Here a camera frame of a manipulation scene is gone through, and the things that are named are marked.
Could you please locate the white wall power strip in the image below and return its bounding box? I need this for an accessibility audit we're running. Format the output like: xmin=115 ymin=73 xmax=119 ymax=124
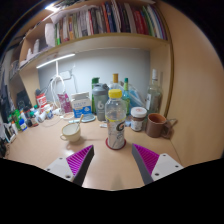
xmin=59 ymin=69 xmax=75 ymax=81

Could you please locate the under-shelf light bar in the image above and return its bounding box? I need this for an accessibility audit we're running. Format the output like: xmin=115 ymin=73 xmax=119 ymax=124
xmin=35 ymin=53 xmax=76 ymax=70

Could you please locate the cream cup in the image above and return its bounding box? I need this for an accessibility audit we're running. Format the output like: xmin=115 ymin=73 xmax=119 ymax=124
xmin=60 ymin=123 xmax=82 ymax=143

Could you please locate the small dark bottle red label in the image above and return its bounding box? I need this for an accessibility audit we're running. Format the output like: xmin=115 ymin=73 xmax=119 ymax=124
xmin=28 ymin=110 xmax=39 ymax=128

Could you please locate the pale blue round lid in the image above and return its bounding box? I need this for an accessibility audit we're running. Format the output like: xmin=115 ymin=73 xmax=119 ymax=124
xmin=79 ymin=113 xmax=97 ymax=124

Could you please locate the red and white canister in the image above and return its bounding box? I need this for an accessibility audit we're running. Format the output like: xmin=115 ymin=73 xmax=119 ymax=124
xmin=35 ymin=93 xmax=48 ymax=108

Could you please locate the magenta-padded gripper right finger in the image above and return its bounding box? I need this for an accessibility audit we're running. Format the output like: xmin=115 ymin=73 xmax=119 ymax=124
xmin=131 ymin=143 xmax=185 ymax=186

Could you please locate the metal spoon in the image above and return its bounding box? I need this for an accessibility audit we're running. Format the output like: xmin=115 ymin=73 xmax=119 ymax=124
xmin=164 ymin=118 xmax=178 ymax=129

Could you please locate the tall clear glass bottle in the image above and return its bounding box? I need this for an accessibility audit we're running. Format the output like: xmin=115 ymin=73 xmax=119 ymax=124
xmin=145 ymin=68 xmax=163 ymax=115

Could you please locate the white cable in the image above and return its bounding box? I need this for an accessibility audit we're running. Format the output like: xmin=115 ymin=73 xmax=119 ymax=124
xmin=48 ymin=74 xmax=68 ymax=116

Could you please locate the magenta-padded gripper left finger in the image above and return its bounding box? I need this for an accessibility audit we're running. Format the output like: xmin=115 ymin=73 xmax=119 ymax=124
xmin=44 ymin=144 xmax=96 ymax=187

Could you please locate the wooden spoon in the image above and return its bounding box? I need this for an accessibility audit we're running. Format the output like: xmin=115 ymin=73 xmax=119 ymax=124
xmin=75 ymin=114 xmax=85 ymax=132

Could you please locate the brown jar with white lid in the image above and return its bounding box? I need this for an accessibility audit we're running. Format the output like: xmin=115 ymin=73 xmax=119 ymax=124
xmin=130 ymin=106 xmax=148 ymax=132

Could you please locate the upper light bar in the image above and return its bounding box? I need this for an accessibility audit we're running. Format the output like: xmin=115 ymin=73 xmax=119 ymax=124
xmin=44 ymin=3 xmax=59 ymax=13

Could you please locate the clear blue plastic bag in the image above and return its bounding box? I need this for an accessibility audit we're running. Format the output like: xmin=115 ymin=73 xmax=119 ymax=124
xmin=128 ymin=83 xmax=148 ymax=111

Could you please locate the blue bottle with yellow cap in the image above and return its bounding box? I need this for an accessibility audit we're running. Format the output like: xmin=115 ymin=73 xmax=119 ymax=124
xmin=109 ymin=73 xmax=123 ymax=91

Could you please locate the brown mug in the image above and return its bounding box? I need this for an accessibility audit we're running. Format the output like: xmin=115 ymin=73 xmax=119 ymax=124
xmin=145 ymin=112 xmax=171 ymax=139

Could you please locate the wooden wardrobe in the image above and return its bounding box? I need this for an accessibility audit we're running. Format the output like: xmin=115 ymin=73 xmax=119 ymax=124
xmin=159 ymin=3 xmax=224 ymax=168

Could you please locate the green glass bottle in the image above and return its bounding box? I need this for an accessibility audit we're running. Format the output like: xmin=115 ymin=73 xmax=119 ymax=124
xmin=121 ymin=77 xmax=132 ymax=116

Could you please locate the flat round red coaster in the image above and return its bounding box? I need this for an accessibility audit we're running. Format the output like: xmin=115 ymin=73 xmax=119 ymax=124
xmin=105 ymin=137 xmax=127 ymax=151

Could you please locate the small white bottle blue cap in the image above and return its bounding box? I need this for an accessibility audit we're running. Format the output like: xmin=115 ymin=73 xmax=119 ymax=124
xmin=18 ymin=118 xmax=28 ymax=132

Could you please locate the magenta pouch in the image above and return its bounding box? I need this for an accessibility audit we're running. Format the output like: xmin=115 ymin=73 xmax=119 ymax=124
xmin=57 ymin=92 xmax=73 ymax=114

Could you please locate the small green bottle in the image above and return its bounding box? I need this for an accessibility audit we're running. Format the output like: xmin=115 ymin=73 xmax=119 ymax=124
xmin=13 ymin=109 xmax=22 ymax=129

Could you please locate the clear bottle with yellow cap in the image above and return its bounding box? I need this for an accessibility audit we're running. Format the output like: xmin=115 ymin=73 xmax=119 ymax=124
xmin=104 ymin=88 xmax=128 ymax=150

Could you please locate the blue and white box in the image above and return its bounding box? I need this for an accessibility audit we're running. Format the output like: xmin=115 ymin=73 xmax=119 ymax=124
xmin=70 ymin=92 xmax=93 ymax=119

